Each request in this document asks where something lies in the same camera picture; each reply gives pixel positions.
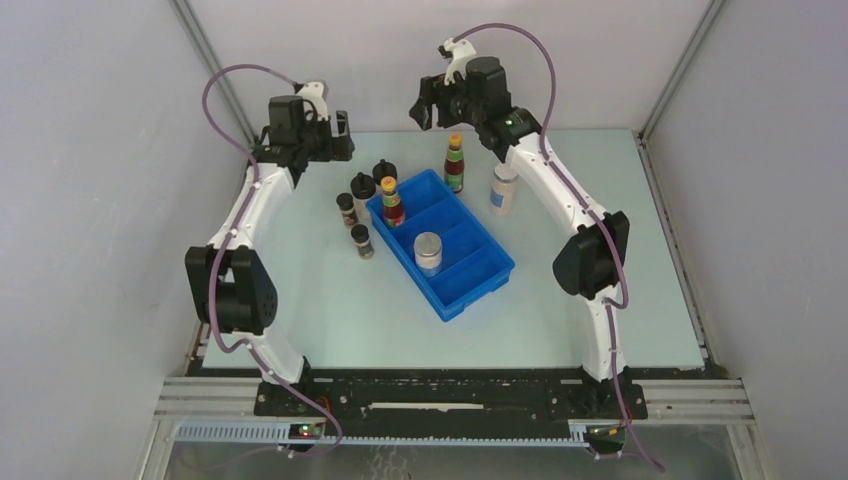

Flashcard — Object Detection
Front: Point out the black spice shaker rear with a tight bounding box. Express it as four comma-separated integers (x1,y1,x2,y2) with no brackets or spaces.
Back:
336,192,359,227

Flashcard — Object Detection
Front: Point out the black spice shaker front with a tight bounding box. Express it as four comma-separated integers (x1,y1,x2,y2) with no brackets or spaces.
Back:
350,224,374,260

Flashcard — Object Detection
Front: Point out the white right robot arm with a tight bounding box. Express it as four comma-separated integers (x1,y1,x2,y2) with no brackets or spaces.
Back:
409,56,630,418

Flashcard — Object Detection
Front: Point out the peppercorn jar blue label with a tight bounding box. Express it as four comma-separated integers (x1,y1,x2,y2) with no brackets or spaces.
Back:
490,163,519,216

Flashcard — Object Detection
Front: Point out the black-lid spout jar front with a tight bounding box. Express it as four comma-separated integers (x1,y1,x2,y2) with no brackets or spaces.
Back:
350,172,376,223

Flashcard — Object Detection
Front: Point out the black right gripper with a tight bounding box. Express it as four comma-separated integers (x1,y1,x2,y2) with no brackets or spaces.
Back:
410,69,486,131

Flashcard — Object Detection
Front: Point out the black spice shaker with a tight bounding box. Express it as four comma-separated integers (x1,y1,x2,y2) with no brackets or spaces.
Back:
350,224,374,260
336,192,359,227

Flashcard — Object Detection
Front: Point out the peppercorn jar silver lid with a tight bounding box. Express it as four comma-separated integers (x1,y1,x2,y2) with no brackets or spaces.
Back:
413,232,443,278

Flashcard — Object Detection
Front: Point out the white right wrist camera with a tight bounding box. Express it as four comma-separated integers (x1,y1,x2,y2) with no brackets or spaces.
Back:
438,37,477,86

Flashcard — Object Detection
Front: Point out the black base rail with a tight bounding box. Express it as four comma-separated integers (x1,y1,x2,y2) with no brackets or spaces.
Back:
254,368,648,440

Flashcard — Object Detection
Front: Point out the short yellow-cap sauce bottle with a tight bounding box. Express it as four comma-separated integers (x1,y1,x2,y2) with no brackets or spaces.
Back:
380,176,406,229

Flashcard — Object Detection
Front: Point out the black-lid spout jar rear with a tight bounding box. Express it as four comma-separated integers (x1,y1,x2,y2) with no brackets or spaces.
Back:
372,159,398,195

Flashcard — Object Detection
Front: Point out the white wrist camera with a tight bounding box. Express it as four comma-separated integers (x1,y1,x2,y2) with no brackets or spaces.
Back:
294,80,330,121
438,37,477,86

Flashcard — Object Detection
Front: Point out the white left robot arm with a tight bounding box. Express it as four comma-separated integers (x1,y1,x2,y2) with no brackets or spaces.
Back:
185,88,354,417

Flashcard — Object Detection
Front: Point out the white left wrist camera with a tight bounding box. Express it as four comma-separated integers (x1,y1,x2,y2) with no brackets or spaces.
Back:
294,80,330,121

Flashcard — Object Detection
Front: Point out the blue divided plastic bin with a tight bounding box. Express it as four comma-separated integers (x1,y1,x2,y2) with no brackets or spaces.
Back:
366,169,515,322

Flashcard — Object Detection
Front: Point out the black-lid spout jar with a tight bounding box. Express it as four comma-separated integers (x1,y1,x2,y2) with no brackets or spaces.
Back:
372,159,398,195
350,172,376,223

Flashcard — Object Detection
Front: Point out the tall green-label sauce bottle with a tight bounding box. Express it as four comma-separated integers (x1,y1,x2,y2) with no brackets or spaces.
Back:
443,133,465,194

